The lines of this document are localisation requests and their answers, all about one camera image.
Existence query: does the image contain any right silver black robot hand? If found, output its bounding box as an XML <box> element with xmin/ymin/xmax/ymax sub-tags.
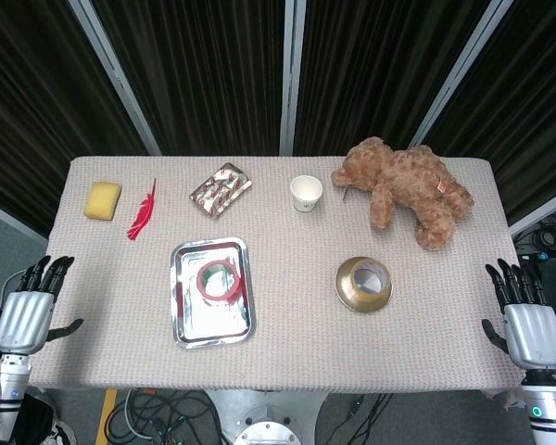
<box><xmin>480</xmin><ymin>258</ymin><xmax>556</xmax><ymax>371</ymax></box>

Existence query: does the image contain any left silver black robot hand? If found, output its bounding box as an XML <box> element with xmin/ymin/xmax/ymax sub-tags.
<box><xmin>0</xmin><ymin>255</ymin><xmax>84</xmax><ymax>357</ymax></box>

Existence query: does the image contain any yellow transparent tape roll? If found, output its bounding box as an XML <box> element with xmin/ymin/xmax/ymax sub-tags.
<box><xmin>349</xmin><ymin>258</ymin><xmax>391</xmax><ymax>298</ymax></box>

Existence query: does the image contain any red tape roll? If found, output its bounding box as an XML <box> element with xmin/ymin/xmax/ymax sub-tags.
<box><xmin>196</xmin><ymin>260</ymin><xmax>243</xmax><ymax>305</ymax></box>

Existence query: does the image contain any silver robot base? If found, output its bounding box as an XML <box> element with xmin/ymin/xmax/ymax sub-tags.
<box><xmin>203</xmin><ymin>388</ymin><xmax>328</xmax><ymax>445</ymax></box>

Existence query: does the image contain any black white sneaker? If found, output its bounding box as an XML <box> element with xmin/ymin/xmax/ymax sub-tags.
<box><xmin>48</xmin><ymin>407</ymin><xmax>71</xmax><ymax>445</ymax></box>

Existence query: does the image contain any yellow sponge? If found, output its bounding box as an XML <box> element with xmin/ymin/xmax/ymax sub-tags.
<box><xmin>83</xmin><ymin>181</ymin><xmax>123</xmax><ymax>219</ymax></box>

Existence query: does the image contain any red feather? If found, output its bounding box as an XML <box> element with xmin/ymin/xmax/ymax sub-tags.
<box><xmin>126</xmin><ymin>177</ymin><xmax>158</xmax><ymax>242</ymax></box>

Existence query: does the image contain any rectangular steel tray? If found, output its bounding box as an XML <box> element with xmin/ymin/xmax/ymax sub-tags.
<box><xmin>170</xmin><ymin>236</ymin><xmax>257</xmax><ymax>350</ymax></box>

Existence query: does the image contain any brown teddy bear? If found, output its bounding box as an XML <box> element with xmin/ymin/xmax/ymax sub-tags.
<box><xmin>330</xmin><ymin>135</ymin><xmax>475</xmax><ymax>252</ymax></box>

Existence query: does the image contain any round steel plate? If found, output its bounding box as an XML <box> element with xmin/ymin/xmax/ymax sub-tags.
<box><xmin>335</xmin><ymin>256</ymin><xmax>394</xmax><ymax>313</ymax></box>

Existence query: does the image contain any black pleated curtain panel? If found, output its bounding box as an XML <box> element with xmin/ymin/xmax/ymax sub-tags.
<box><xmin>0</xmin><ymin>0</ymin><xmax>150</xmax><ymax>238</ymax></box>
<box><xmin>91</xmin><ymin>0</ymin><xmax>289</xmax><ymax>157</ymax></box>
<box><xmin>294</xmin><ymin>0</ymin><xmax>495</xmax><ymax>157</ymax></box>
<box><xmin>423</xmin><ymin>0</ymin><xmax>556</xmax><ymax>226</ymax></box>

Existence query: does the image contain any beige woven tablecloth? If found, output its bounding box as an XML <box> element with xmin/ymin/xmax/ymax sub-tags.
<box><xmin>27</xmin><ymin>155</ymin><xmax>527</xmax><ymax>412</ymax></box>

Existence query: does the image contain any silver foil snack packet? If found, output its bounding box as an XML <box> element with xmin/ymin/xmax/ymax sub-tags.
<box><xmin>188</xmin><ymin>161</ymin><xmax>253</xmax><ymax>217</ymax></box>

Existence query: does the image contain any white paper cup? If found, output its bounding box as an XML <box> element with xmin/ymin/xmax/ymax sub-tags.
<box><xmin>289</xmin><ymin>174</ymin><xmax>323</xmax><ymax>213</ymax></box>

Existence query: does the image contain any black floor cable bundle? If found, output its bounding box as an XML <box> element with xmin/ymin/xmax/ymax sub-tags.
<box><xmin>106</xmin><ymin>388</ymin><xmax>223</xmax><ymax>445</ymax></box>
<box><xmin>513</xmin><ymin>215</ymin><xmax>556</xmax><ymax>263</ymax></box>
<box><xmin>337</xmin><ymin>393</ymin><xmax>393</xmax><ymax>439</ymax></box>

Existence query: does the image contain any grey aluminium partition rail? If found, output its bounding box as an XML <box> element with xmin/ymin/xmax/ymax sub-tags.
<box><xmin>509</xmin><ymin>197</ymin><xmax>556</xmax><ymax>236</ymax></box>
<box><xmin>0</xmin><ymin>197</ymin><xmax>48</xmax><ymax>243</ymax></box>

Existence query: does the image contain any grey aluminium partition post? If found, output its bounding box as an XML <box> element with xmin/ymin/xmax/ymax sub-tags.
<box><xmin>410</xmin><ymin>0</ymin><xmax>515</xmax><ymax>149</ymax></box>
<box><xmin>279</xmin><ymin>0</ymin><xmax>307</xmax><ymax>157</ymax></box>
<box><xmin>68</xmin><ymin>0</ymin><xmax>162</xmax><ymax>157</ymax></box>

